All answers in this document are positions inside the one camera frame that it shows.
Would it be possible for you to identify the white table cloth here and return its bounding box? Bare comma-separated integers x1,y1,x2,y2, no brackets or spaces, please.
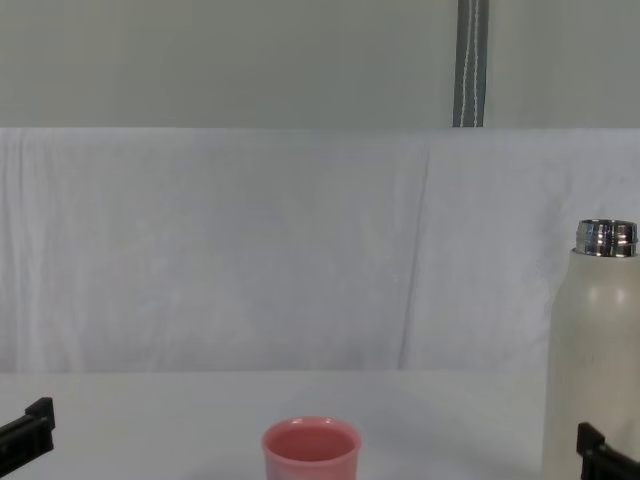
0,368,640,480

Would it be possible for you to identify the cream vacuum bottle steel neck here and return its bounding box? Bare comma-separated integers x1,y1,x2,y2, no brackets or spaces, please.
541,218,640,480

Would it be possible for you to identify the white wrinkled curtain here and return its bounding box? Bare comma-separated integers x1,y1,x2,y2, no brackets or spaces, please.
0,126,640,375

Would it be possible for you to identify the pink cup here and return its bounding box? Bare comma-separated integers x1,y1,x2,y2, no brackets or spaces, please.
261,416,363,480

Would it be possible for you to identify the pale smooth curtain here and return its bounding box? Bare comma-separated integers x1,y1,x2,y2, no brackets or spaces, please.
0,0,640,130

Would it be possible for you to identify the grey striped post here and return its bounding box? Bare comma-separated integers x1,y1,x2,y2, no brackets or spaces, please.
452,0,489,129

